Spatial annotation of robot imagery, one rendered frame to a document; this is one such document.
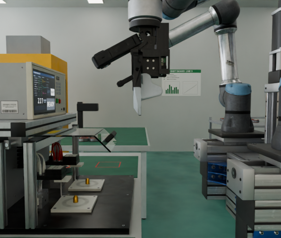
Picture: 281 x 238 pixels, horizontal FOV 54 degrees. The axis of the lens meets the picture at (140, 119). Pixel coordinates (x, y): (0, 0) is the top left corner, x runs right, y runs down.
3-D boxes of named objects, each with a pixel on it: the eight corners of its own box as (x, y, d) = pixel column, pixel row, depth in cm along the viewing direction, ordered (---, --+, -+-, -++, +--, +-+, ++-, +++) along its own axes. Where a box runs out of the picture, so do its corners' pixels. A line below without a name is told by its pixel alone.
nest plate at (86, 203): (97, 198, 116) (97, 195, 116) (91, 212, 101) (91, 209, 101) (62, 198, 116) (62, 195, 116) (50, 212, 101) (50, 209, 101)
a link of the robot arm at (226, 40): (224, 110, 139) (213, 1, 136) (218, 109, 154) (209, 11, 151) (248, 108, 138) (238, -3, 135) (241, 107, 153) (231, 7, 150)
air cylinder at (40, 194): (48, 201, 113) (48, 188, 112) (42, 208, 105) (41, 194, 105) (36, 201, 113) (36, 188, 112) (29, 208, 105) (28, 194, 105)
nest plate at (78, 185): (105, 181, 141) (105, 179, 141) (100, 191, 126) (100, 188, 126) (75, 181, 141) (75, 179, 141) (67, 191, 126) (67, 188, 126)
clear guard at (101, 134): (116, 141, 118) (116, 128, 118) (111, 152, 94) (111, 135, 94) (41, 141, 118) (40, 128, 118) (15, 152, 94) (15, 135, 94)
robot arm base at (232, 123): (246, 129, 141) (246, 109, 140) (259, 132, 126) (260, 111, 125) (217, 129, 141) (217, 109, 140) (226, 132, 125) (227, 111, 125)
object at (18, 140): (28, 143, 100) (28, 132, 100) (21, 146, 94) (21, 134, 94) (16, 143, 100) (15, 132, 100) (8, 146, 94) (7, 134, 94)
